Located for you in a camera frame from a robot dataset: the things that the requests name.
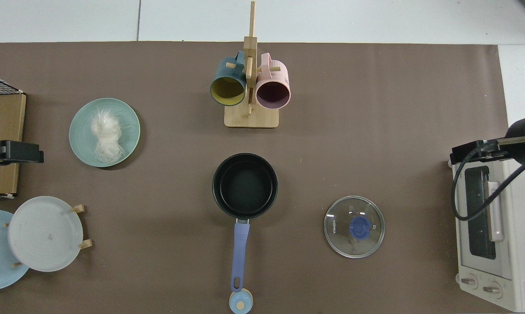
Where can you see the white vermicelli bundle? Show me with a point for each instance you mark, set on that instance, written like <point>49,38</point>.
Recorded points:
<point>105,131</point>

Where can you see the glass lid with blue knob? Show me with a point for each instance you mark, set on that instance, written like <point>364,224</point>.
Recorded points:
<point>354,227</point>

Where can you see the pale green plate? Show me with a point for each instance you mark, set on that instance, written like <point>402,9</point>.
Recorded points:
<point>81,139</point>

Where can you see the wooden plate rack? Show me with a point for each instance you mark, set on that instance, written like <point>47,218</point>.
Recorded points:
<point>79,208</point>

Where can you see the white plate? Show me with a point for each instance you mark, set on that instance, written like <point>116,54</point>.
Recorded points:
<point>44,235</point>

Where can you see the pale toaster oven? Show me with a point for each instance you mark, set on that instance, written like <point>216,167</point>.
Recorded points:
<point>506,261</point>

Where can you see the brown table cloth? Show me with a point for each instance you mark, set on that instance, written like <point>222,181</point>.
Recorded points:
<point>158,261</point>

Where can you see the pink ribbed cup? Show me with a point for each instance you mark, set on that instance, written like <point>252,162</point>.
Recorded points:
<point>280,72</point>

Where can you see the dark teal cup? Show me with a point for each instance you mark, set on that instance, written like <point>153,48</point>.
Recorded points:
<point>227,89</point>

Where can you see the wooden cup stand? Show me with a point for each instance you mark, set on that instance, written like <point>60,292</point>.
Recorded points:
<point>251,120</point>

